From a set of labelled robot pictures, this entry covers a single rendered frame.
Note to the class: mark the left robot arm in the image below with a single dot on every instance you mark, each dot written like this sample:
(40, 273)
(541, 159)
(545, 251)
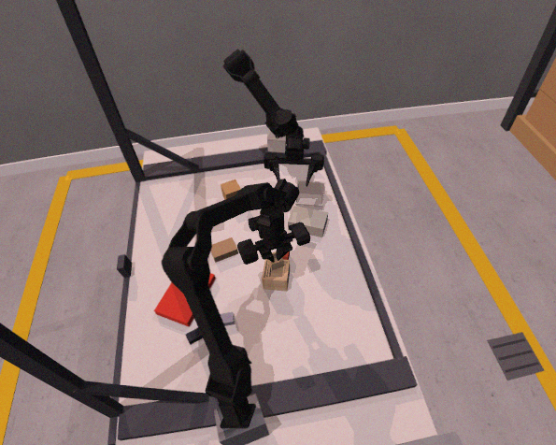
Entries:
(242, 69)

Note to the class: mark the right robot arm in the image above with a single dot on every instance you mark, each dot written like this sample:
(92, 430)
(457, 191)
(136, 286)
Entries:
(188, 270)

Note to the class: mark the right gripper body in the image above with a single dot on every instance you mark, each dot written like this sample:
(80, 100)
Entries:
(248, 251)

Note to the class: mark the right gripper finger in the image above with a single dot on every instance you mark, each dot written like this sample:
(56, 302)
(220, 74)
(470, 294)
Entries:
(282, 251)
(269, 257)

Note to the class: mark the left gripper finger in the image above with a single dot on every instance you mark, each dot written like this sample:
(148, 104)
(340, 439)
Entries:
(310, 169)
(274, 164)

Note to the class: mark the red flat rectangular board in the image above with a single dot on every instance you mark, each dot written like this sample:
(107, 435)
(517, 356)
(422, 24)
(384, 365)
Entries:
(174, 306)

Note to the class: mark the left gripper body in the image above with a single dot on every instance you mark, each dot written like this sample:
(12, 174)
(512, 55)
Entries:
(295, 155)

